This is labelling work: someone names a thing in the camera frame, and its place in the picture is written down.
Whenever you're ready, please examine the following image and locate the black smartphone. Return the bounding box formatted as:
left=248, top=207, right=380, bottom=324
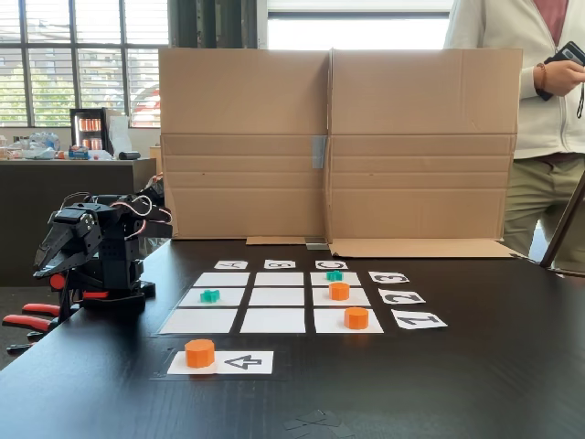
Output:
left=543, top=40, right=585, bottom=68

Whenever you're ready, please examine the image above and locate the white paper grid square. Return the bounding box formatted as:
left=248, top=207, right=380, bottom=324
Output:
left=314, top=308, right=385, bottom=335
left=310, top=272, right=362, bottom=287
left=193, top=272, right=251, bottom=287
left=254, top=272, right=305, bottom=287
left=177, top=287, right=246, bottom=307
left=159, top=308, right=239, bottom=335
left=249, top=287, right=305, bottom=306
left=312, top=287, right=372, bottom=307
left=239, top=308, right=307, bottom=335

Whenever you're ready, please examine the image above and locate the person's hand with brown bracelet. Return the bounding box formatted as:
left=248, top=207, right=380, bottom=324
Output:
left=543, top=59, right=585, bottom=97

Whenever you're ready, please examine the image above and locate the dark counter cabinet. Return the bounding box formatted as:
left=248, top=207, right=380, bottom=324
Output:
left=0, top=157, right=159, bottom=287

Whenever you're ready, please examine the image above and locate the black clamp with red knob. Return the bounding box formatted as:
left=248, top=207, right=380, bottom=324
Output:
left=48, top=269, right=111, bottom=324

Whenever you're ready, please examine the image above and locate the heap of clear plastic bags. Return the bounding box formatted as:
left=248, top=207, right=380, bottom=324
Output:
left=20, top=131, right=63, bottom=160

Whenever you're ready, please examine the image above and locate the mini fridge with cans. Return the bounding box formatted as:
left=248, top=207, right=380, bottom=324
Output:
left=69, top=107, right=121, bottom=156

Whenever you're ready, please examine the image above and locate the white paper bag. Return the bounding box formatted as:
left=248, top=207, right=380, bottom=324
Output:
left=108, top=115, right=133, bottom=155

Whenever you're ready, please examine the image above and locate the window with horizontal blinds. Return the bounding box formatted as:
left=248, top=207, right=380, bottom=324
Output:
left=0, top=0, right=170, bottom=129

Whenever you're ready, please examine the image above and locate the white paper arrow sheet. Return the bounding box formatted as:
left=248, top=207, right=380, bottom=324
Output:
left=166, top=350, right=274, bottom=376

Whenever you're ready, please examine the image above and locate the dark green curtain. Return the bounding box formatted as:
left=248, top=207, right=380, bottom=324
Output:
left=168, top=0, right=269, bottom=49

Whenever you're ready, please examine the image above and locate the paper label number 3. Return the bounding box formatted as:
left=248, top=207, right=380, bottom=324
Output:
left=367, top=271, right=411, bottom=284

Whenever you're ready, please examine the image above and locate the paper label number 2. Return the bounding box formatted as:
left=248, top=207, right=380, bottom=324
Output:
left=378, top=288, right=427, bottom=305

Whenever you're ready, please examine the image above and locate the bright window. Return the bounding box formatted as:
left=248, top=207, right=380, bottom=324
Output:
left=267, top=8, right=453, bottom=50

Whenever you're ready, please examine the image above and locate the paper label number 1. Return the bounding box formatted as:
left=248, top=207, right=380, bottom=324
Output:
left=390, top=309, right=449, bottom=330

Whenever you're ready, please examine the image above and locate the brown cardboard screen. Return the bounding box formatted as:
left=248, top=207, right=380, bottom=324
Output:
left=157, top=48, right=525, bottom=260

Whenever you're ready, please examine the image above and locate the person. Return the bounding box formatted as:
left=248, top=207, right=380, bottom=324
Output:
left=442, top=0, right=585, bottom=272

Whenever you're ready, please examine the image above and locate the black clamp with red handles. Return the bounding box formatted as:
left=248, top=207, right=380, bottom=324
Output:
left=2, top=303, right=63, bottom=356

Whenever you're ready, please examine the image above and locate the dark camera tripod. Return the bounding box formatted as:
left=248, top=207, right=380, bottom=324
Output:
left=538, top=176, right=585, bottom=269

